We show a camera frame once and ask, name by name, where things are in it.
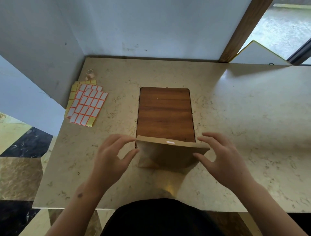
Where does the dark window frame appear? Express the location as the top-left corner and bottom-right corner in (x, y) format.
(287, 38), (311, 66)

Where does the yellow label backing sheet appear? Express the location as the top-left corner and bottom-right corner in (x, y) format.
(64, 80), (97, 118)

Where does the brown kraft paper pouch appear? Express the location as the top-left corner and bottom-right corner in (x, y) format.
(135, 135), (211, 172)

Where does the person's black clothing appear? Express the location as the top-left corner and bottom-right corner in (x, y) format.
(101, 198), (225, 236)

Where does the person's left forearm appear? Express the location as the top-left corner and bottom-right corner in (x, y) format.
(45, 181), (110, 236)

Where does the person's right hand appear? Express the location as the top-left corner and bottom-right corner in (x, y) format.
(193, 132), (256, 193)

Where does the white orange-bordered label sheet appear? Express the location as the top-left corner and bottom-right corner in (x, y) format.
(69, 88), (109, 127)
(66, 84), (103, 119)

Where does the person's left hand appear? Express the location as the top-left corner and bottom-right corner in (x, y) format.
(87, 134), (140, 193)

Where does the person's right forearm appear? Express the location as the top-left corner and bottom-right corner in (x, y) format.
(233, 180), (309, 236)

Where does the white board with yellow edge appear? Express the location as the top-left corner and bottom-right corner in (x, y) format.
(229, 40), (292, 66)

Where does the brown wooden post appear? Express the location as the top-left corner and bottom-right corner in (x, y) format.
(218, 0), (274, 63)

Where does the brown wooden board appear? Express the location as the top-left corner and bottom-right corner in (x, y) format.
(136, 87), (196, 143)

